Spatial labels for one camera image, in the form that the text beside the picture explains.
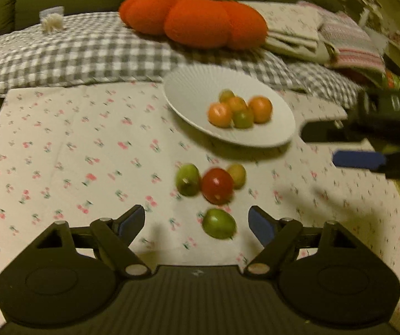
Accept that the cluttered shelf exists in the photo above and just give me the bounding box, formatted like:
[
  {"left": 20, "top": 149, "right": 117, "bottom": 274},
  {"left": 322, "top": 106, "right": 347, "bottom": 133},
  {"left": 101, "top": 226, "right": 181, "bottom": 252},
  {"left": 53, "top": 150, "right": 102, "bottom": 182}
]
[{"left": 326, "top": 0, "right": 400, "bottom": 84}]

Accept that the white ribbed plate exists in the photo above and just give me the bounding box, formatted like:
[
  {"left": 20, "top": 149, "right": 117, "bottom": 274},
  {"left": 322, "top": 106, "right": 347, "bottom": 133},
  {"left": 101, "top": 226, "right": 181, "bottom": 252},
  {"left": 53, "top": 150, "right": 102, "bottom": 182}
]
[{"left": 163, "top": 64, "right": 296, "bottom": 147}]

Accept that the small white fluffy object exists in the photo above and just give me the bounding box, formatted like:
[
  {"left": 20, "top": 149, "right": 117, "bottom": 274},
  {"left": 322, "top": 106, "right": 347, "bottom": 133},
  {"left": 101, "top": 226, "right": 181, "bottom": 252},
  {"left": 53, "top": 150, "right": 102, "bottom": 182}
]
[{"left": 39, "top": 6, "right": 65, "bottom": 35}]

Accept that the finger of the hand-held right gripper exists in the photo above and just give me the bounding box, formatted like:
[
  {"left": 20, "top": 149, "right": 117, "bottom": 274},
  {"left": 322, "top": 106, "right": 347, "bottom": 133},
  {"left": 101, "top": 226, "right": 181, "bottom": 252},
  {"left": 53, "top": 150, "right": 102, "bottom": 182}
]
[
  {"left": 332, "top": 149, "right": 400, "bottom": 181},
  {"left": 299, "top": 120, "right": 361, "bottom": 143}
]

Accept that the olive green tomato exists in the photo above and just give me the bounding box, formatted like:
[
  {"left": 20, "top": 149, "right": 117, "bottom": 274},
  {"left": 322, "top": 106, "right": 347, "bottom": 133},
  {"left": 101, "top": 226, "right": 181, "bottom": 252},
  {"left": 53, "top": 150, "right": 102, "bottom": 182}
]
[{"left": 232, "top": 109, "right": 255, "bottom": 129}]

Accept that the red tomato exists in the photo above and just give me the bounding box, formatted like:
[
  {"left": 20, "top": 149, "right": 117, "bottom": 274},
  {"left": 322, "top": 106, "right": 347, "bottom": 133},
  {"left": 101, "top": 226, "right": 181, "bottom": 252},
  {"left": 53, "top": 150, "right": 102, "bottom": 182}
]
[{"left": 201, "top": 167, "right": 234, "bottom": 205}]

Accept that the small yellow-green tomato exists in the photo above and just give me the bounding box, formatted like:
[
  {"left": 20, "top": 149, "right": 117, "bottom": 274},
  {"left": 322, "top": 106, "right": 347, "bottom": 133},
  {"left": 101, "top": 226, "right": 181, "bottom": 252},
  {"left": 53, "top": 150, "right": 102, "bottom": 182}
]
[{"left": 227, "top": 164, "right": 247, "bottom": 190}]

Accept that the oval green tomato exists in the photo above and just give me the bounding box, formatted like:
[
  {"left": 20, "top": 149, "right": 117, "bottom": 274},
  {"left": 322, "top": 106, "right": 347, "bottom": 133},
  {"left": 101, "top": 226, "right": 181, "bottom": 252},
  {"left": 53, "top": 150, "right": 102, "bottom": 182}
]
[{"left": 202, "top": 208, "right": 237, "bottom": 240}]

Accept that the large orange tomato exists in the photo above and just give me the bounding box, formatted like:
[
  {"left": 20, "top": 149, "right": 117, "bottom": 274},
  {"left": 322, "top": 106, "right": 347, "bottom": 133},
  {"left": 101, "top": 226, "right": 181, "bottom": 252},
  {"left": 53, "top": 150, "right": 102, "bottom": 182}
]
[{"left": 247, "top": 96, "right": 273, "bottom": 124}]

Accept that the orange pumpkin cushion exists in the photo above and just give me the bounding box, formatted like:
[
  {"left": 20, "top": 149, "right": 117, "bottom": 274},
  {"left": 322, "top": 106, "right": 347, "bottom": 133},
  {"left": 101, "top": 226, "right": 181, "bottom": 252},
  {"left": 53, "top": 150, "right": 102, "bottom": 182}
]
[{"left": 118, "top": 0, "right": 268, "bottom": 50}]

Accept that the folded floral cloth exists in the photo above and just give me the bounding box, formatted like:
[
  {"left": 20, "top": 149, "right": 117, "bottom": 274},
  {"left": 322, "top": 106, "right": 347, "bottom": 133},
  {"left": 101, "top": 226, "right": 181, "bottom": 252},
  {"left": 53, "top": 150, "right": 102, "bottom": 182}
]
[{"left": 247, "top": 2, "right": 330, "bottom": 64}]

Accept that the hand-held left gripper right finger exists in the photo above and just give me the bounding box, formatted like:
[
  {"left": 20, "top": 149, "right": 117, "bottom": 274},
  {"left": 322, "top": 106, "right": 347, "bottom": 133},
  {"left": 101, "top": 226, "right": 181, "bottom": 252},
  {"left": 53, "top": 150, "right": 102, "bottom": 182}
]
[{"left": 244, "top": 205, "right": 357, "bottom": 276}]

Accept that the green orange packet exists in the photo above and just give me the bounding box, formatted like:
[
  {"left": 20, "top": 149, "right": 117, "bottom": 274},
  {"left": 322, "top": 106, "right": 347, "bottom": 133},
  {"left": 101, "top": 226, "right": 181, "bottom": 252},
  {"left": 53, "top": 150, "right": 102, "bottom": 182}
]
[{"left": 382, "top": 70, "right": 400, "bottom": 90}]

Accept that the cherry print tablecloth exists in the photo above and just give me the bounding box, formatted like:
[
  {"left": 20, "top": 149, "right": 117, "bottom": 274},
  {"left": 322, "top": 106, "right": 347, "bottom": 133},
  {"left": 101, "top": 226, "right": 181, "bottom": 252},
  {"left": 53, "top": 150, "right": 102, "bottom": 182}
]
[{"left": 0, "top": 80, "right": 400, "bottom": 335}]

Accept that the grey checked pillow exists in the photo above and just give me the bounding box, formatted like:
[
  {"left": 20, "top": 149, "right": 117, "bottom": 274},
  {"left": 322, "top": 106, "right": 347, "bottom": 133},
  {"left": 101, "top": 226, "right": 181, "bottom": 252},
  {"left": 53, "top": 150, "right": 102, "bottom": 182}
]
[{"left": 0, "top": 11, "right": 365, "bottom": 107}]

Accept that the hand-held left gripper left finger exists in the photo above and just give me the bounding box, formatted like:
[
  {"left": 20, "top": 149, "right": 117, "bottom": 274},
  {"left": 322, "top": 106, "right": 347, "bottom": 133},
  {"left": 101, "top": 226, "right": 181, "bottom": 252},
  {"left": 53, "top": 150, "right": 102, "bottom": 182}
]
[{"left": 34, "top": 205, "right": 152, "bottom": 278}]

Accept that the striped pillow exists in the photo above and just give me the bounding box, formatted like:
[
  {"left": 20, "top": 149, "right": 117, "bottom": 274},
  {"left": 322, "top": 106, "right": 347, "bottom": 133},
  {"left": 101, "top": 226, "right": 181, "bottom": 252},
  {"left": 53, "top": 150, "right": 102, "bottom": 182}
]
[{"left": 298, "top": 2, "right": 387, "bottom": 77}]

